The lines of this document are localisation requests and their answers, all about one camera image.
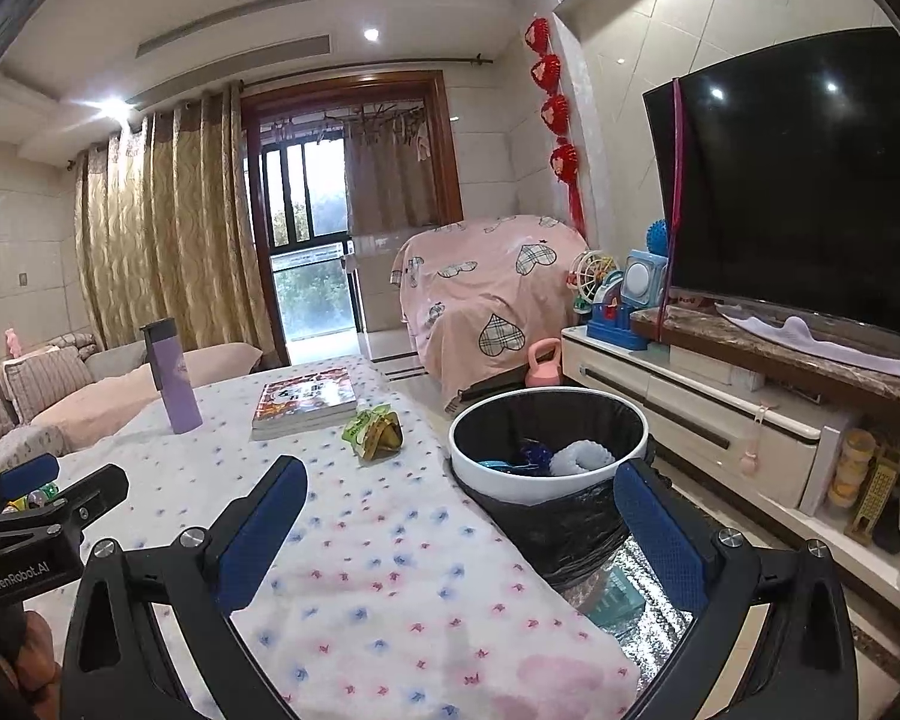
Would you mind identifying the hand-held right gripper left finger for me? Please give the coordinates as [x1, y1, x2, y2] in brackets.
[60, 456, 310, 720]

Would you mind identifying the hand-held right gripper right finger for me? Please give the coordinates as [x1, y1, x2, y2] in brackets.
[613, 459, 860, 720]

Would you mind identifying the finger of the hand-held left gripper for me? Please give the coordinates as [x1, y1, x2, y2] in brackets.
[0, 454, 61, 518]
[15, 463, 130, 548]

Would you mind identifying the small colourful wrapper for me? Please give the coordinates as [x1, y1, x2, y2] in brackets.
[4, 487, 61, 515]

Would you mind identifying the blue wrapper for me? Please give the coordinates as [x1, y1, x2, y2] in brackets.
[514, 439, 556, 473]

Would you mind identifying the white bin with black bag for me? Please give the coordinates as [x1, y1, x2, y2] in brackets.
[448, 386, 657, 590]

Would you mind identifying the person's left hand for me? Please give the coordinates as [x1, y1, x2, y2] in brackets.
[21, 609, 65, 697]

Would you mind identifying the teal box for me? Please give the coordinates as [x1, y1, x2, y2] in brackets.
[592, 562, 650, 631]

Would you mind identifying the striped pillow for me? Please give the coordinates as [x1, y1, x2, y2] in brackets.
[4, 349, 95, 421]

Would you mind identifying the silver foil mat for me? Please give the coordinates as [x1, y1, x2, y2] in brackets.
[555, 532, 721, 691]

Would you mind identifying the pink hanging charm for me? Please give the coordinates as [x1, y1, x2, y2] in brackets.
[739, 401, 773, 477]

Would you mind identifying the white television cabinet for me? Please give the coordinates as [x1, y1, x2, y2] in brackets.
[561, 319, 900, 601]

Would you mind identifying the white dotted tablecloth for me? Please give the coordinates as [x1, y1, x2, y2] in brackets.
[22, 356, 642, 720]

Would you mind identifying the purple bottle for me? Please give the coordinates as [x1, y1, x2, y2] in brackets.
[139, 319, 203, 436]

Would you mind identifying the orange cover book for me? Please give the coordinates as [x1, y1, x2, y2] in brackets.
[251, 366, 359, 442]

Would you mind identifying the yellow green snack packet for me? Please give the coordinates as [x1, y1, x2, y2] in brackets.
[343, 403, 404, 460]

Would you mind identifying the pink kettlebell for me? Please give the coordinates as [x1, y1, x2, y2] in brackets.
[526, 337, 565, 391]

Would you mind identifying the blue red toy playset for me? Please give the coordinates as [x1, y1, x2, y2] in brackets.
[586, 270, 650, 352]

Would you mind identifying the brown marble shelf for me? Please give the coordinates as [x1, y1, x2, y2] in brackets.
[630, 304, 900, 428]

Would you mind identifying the stack of yellow cups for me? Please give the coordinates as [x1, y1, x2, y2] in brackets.
[829, 427, 878, 507]

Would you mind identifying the yellow slotted toy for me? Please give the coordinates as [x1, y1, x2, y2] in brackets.
[844, 446, 900, 545]

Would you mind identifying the white lace cloth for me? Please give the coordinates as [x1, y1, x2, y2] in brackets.
[716, 302, 900, 383]

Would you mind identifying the glass balcony door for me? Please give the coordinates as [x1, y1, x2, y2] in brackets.
[262, 139, 350, 346]

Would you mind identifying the light blue toy washing machine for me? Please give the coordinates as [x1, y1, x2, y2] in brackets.
[622, 251, 672, 312]

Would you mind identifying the gold patterned curtain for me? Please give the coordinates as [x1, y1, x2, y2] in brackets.
[71, 82, 278, 368]

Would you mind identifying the toy ferris wheel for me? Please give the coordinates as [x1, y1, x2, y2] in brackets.
[568, 249, 620, 316]

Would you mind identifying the pink heart print cover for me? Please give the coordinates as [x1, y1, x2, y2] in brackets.
[390, 214, 590, 417]

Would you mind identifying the black television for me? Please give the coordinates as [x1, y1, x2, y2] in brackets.
[641, 26, 900, 361]

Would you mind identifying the brown sheer curtain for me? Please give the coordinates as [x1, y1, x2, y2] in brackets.
[343, 112, 440, 230]

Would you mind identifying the red hanging knot decoration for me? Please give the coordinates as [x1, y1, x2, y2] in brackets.
[525, 16, 590, 237]

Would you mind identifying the pink cord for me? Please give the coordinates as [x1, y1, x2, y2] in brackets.
[664, 79, 687, 301]

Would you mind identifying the wooden door frame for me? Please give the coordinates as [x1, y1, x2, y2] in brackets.
[241, 71, 466, 368]

